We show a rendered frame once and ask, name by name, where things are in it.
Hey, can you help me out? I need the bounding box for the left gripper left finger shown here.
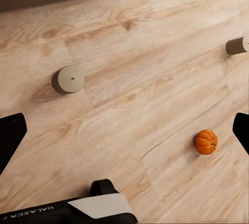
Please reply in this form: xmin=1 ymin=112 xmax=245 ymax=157
xmin=0 ymin=113 xmax=27 ymax=175

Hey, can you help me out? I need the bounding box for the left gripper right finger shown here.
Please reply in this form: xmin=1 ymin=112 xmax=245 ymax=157
xmin=232 ymin=112 xmax=249 ymax=154

